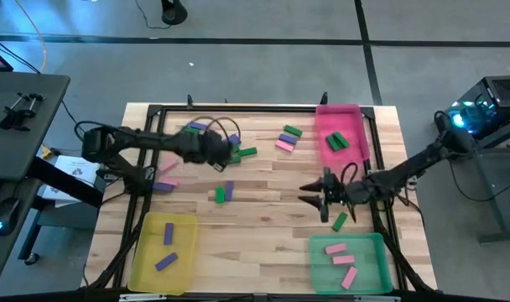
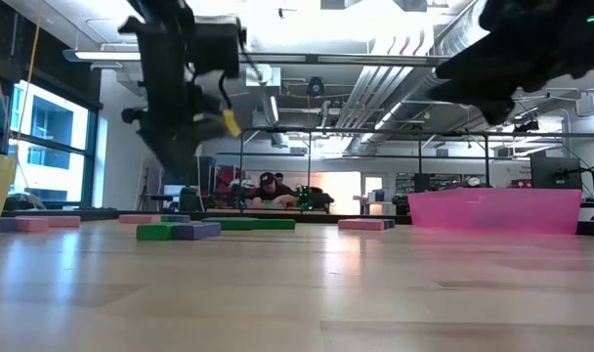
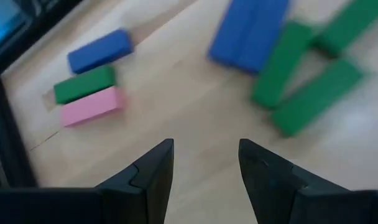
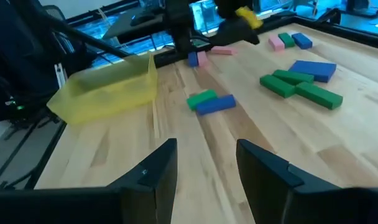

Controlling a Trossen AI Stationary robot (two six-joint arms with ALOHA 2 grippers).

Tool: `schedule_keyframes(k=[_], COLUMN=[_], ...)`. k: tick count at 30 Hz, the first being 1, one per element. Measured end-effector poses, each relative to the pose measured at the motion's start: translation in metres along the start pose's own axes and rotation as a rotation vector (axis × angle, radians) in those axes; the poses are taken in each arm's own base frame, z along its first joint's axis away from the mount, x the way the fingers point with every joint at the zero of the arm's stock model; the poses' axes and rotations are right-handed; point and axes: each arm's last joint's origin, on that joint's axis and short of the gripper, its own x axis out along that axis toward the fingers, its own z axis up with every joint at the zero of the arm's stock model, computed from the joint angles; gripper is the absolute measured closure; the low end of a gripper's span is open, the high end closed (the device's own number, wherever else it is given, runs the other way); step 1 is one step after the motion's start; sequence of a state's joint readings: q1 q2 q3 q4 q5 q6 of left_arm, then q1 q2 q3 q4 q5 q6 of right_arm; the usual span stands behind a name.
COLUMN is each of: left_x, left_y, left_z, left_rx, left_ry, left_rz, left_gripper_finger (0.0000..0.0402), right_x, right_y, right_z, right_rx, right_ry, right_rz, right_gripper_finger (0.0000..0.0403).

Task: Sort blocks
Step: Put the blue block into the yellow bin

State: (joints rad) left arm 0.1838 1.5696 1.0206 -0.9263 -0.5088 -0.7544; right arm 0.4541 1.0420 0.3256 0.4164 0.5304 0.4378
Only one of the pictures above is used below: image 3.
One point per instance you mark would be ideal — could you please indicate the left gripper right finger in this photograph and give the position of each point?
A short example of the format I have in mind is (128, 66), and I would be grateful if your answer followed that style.
(276, 189)

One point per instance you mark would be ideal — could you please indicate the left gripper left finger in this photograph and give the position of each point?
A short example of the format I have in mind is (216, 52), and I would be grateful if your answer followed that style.
(139, 196)

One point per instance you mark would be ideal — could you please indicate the green wooden block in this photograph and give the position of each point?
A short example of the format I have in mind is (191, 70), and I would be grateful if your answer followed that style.
(83, 84)
(350, 25)
(282, 65)
(316, 98)

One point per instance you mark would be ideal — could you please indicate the pink wooden block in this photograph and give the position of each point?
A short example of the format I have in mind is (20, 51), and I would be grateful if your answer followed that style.
(91, 106)

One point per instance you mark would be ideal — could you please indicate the blue-violet wooden block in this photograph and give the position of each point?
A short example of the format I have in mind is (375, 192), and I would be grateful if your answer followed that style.
(100, 51)
(265, 34)
(231, 37)

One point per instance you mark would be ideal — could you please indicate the black aluminium table frame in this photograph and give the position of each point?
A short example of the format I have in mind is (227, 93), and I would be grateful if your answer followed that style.
(11, 149)

